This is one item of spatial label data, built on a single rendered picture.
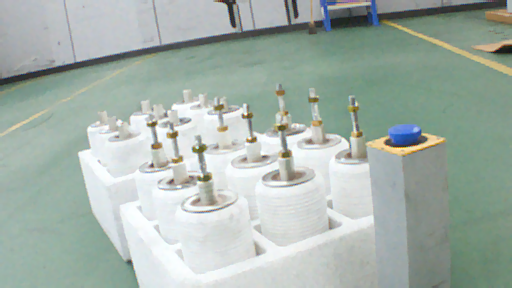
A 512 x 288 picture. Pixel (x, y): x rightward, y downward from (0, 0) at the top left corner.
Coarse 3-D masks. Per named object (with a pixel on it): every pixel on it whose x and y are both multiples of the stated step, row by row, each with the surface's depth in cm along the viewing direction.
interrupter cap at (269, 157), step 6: (240, 156) 93; (246, 156) 92; (264, 156) 91; (270, 156) 90; (276, 156) 89; (234, 162) 90; (240, 162) 90; (246, 162) 90; (264, 162) 88; (270, 162) 87; (240, 168) 88; (246, 168) 87
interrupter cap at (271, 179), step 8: (296, 168) 82; (304, 168) 81; (312, 168) 81; (264, 176) 81; (272, 176) 81; (304, 176) 78; (312, 176) 77; (264, 184) 78; (272, 184) 77; (280, 184) 76; (288, 184) 76; (296, 184) 76
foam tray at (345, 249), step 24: (336, 216) 82; (144, 240) 86; (264, 240) 78; (312, 240) 76; (336, 240) 75; (360, 240) 77; (144, 264) 93; (168, 264) 76; (240, 264) 73; (264, 264) 72; (288, 264) 73; (312, 264) 75; (336, 264) 76; (360, 264) 78
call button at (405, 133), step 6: (396, 126) 65; (402, 126) 65; (408, 126) 64; (414, 126) 64; (390, 132) 64; (396, 132) 63; (402, 132) 63; (408, 132) 62; (414, 132) 62; (420, 132) 63; (396, 138) 63; (402, 138) 63; (408, 138) 62; (414, 138) 63
